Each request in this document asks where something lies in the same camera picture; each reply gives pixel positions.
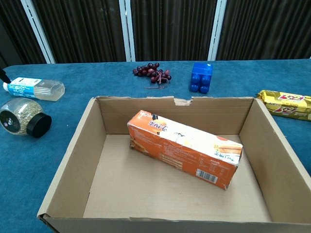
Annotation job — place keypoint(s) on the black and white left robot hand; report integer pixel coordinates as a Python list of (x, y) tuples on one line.
[(4, 75)]

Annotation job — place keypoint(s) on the round glass jar black lid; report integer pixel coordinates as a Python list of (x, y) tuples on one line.
[(22, 117)]

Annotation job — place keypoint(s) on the orange biscuit box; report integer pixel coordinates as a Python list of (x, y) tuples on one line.
[(184, 150)]

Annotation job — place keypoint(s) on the yellow snack package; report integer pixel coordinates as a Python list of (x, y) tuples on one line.
[(289, 105)]

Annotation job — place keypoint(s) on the open brown cardboard box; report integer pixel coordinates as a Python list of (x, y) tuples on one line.
[(145, 194)]

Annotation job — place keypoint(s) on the blue toy building block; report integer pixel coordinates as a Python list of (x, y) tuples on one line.
[(201, 72)]

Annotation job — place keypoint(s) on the clear plastic water bottle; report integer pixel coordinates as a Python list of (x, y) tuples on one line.
[(36, 88)]

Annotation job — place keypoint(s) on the dark brown pleated curtain panel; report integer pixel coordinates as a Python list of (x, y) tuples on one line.
[(85, 29), (14, 31), (267, 29), (172, 29)]

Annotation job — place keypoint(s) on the blue felt table cover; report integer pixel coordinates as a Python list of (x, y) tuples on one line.
[(102, 77)]

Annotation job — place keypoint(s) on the bunch of dark red grapes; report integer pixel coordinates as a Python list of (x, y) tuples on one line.
[(151, 71)]

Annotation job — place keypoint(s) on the white partition post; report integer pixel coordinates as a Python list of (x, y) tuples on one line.
[(39, 31), (217, 31), (127, 31)]

